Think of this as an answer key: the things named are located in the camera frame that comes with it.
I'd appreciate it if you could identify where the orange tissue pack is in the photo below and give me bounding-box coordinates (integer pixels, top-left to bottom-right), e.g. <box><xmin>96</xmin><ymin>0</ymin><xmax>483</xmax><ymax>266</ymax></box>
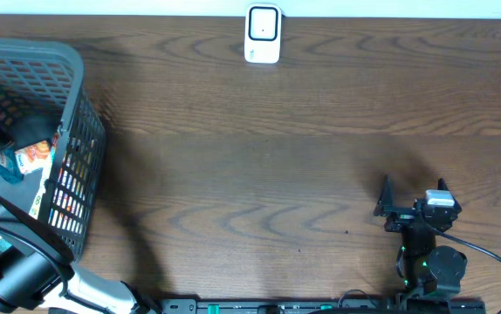
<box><xmin>14</xmin><ymin>140</ymin><xmax>52</xmax><ymax>174</ymax></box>

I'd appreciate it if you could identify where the yellow chips bag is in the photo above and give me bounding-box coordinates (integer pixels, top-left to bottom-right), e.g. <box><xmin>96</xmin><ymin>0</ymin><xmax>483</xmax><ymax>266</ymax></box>
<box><xmin>29</xmin><ymin>133</ymin><xmax>59</xmax><ymax>218</ymax></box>

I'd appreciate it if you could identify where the teal mouthwash bottle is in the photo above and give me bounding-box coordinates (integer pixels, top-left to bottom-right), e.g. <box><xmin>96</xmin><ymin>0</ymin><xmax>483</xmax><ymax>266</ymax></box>
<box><xmin>0</xmin><ymin>150</ymin><xmax>24</xmax><ymax>184</ymax></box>

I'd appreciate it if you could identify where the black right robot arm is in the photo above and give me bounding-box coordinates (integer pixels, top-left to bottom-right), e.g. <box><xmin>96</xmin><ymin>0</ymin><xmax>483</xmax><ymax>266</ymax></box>
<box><xmin>374</xmin><ymin>176</ymin><xmax>467</xmax><ymax>300</ymax></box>

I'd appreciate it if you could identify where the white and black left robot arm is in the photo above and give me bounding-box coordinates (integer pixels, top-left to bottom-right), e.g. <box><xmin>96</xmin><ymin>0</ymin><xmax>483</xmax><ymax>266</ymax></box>
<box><xmin>0</xmin><ymin>128</ymin><xmax>162</xmax><ymax>313</ymax></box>

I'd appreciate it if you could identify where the white barcode scanner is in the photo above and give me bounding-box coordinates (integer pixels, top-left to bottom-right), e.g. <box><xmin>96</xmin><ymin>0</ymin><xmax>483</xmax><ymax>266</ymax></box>
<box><xmin>244</xmin><ymin>3</ymin><xmax>283</xmax><ymax>64</ymax></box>

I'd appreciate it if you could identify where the grey plastic shopping basket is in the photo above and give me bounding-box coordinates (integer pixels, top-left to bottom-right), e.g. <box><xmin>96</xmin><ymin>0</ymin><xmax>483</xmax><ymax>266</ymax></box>
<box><xmin>0</xmin><ymin>38</ymin><xmax>106</xmax><ymax>259</ymax></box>

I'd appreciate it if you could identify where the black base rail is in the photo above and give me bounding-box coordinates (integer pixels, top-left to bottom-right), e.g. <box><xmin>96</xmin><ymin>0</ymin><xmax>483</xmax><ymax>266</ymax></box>
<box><xmin>159</xmin><ymin>297</ymin><xmax>486</xmax><ymax>314</ymax></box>

